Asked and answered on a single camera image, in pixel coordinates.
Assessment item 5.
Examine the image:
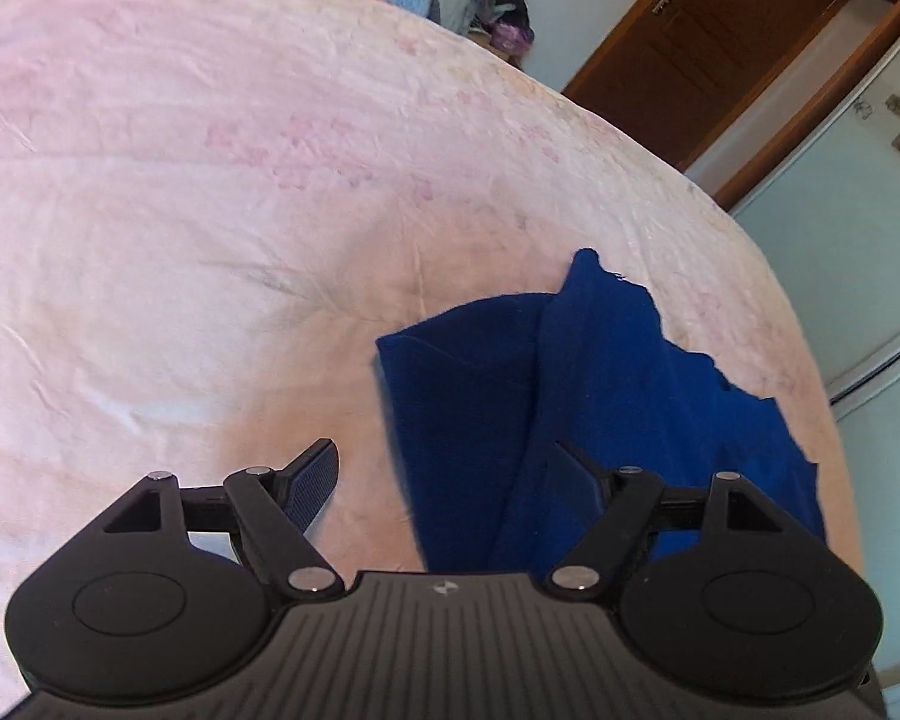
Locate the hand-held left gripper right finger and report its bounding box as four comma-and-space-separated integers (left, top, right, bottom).
544, 441, 785, 601

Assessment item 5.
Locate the brown wooden door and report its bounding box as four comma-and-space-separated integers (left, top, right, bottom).
562, 0, 860, 170

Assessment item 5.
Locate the pink blanket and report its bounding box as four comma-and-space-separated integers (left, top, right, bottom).
0, 0, 863, 720

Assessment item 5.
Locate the white wardrobe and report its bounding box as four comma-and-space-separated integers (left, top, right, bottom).
735, 7, 900, 421

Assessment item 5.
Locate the purple bag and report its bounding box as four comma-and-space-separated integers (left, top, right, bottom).
490, 21, 535, 61

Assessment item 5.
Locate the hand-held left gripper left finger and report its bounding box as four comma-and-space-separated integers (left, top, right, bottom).
103, 439, 344, 601

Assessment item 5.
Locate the blue rhinestone garment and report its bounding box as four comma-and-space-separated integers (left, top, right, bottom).
375, 247, 827, 578

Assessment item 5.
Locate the brown wooden door frame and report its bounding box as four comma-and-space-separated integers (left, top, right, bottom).
712, 0, 900, 211

